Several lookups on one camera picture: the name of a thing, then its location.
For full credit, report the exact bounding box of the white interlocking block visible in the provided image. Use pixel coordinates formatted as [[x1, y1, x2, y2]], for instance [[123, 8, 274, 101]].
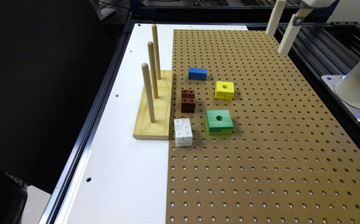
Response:
[[174, 118, 192, 147]]

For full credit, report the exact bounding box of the middle wooden peg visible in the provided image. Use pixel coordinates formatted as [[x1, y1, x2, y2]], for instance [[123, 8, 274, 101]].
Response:
[[148, 41, 159, 99]]

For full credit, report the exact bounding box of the brown pegboard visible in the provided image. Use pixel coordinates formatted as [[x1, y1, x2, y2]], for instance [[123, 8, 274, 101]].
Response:
[[166, 29, 360, 223]]

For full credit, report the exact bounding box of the black aluminium frame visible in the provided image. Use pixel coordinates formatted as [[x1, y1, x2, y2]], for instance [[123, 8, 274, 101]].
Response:
[[41, 9, 360, 223]]

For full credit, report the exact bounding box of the green block with hole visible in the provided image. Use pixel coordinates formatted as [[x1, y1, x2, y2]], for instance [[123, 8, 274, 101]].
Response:
[[205, 110, 234, 135]]

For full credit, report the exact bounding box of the far wooden peg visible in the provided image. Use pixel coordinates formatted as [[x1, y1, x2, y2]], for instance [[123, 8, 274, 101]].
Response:
[[151, 24, 161, 80]]

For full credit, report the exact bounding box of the yellow block with hole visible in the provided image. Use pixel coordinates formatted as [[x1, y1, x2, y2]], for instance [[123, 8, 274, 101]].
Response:
[[215, 81, 234, 101]]

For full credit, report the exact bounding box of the wooden peg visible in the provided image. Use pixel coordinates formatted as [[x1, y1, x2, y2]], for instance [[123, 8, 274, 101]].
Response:
[[151, 24, 161, 80], [141, 63, 156, 123], [148, 41, 159, 99]]

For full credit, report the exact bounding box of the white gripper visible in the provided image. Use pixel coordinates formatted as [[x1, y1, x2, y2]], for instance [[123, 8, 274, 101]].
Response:
[[265, 0, 335, 55]]

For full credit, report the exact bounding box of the narrow blue block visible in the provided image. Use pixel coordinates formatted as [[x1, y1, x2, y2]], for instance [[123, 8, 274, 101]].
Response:
[[188, 67, 207, 81]]

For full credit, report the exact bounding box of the wooden peg stand base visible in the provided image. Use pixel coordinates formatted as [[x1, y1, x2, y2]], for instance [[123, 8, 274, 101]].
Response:
[[133, 70, 173, 140]]

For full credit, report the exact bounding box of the near wooden peg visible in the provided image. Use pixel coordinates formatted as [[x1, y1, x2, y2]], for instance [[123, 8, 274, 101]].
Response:
[[141, 63, 156, 123]]

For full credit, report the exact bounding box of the brown interlocking block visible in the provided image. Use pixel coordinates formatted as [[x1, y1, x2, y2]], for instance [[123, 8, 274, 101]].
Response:
[[181, 90, 196, 113]]

